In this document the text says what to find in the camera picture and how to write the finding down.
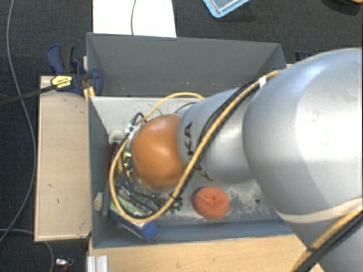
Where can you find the white round cup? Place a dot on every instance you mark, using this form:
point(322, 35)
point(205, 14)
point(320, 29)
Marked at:
point(113, 135)

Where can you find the green packet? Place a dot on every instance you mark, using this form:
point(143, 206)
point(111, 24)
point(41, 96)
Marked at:
point(133, 208)

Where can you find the grey metal bin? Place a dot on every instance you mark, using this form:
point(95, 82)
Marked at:
point(175, 67)

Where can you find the pale wood board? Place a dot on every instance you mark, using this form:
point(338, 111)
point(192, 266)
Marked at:
point(62, 166)

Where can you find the orange-red ball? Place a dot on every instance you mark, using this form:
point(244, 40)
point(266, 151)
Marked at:
point(211, 203)

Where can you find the red-brown flat block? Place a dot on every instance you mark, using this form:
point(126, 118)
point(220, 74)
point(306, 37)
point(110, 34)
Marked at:
point(111, 157)

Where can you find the blue flat box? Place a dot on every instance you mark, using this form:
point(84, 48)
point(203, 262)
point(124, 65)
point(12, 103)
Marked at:
point(147, 231)

